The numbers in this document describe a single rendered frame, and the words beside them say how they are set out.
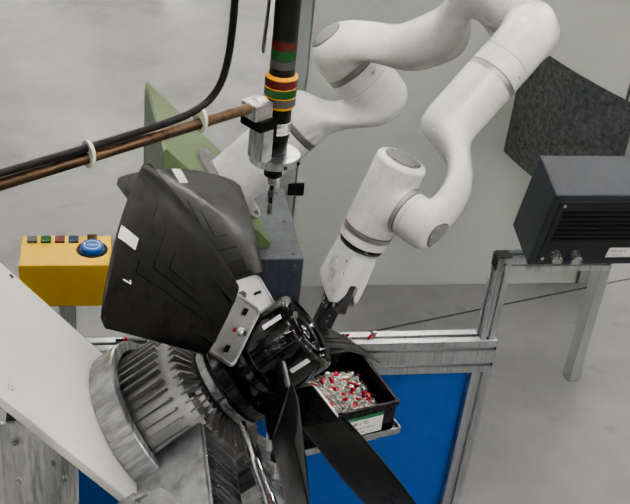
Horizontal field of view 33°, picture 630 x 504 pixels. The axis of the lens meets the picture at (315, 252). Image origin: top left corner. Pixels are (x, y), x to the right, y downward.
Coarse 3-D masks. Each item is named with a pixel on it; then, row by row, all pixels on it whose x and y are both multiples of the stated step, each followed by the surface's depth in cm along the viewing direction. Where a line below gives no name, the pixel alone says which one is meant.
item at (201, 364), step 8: (200, 360) 148; (200, 368) 147; (208, 368) 148; (208, 376) 146; (208, 384) 146; (216, 384) 147; (216, 392) 146; (224, 392) 148; (216, 400) 146; (224, 400) 147; (224, 408) 147; (232, 408) 147; (232, 416) 147; (240, 416) 148; (248, 424) 150
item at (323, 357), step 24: (264, 312) 149; (288, 312) 146; (264, 336) 146; (288, 336) 145; (312, 336) 152; (216, 360) 146; (240, 360) 148; (264, 360) 146; (288, 360) 145; (312, 360) 146; (240, 384) 147; (264, 384) 148; (240, 408) 146
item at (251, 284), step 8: (240, 280) 156; (248, 280) 157; (256, 280) 157; (240, 288) 156; (248, 288) 156; (256, 288) 156; (264, 288) 156; (248, 296) 155; (256, 296) 155; (264, 296) 156; (256, 304) 154; (264, 304) 155
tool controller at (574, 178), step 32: (544, 160) 198; (576, 160) 199; (608, 160) 200; (544, 192) 197; (576, 192) 193; (608, 192) 194; (544, 224) 197; (576, 224) 198; (608, 224) 199; (544, 256) 204; (576, 256) 202; (608, 256) 206
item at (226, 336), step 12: (240, 300) 144; (240, 312) 145; (252, 312) 146; (228, 324) 143; (240, 324) 145; (252, 324) 147; (228, 336) 144; (216, 348) 142; (240, 348) 146; (228, 360) 144
